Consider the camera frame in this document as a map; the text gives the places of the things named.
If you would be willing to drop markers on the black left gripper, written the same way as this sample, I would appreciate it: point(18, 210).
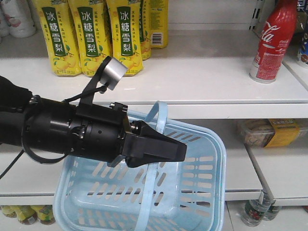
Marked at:
point(98, 133)

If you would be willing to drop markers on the light blue plastic basket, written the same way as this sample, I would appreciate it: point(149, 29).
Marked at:
point(171, 196)

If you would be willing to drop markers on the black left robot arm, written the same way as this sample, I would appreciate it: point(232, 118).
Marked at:
point(33, 122)

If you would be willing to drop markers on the red aluminium coke bottle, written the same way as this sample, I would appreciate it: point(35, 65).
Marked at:
point(274, 40)

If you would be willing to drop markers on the white metal shelf unit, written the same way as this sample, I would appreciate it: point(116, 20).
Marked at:
point(202, 75)

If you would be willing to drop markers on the yellow pear drink carton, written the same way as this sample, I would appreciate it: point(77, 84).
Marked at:
point(124, 19)
point(60, 36)
point(92, 25)

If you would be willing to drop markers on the yellow lemon tea bottle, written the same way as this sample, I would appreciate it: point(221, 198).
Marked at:
point(7, 211)
point(25, 214)
point(44, 213)

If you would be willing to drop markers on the yellow boxed snack pack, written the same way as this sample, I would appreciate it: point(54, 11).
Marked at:
point(271, 132)

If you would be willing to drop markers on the white peach drink bottle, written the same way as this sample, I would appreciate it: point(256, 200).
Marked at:
point(18, 17)

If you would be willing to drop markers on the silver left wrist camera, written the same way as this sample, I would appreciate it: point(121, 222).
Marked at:
point(110, 72)

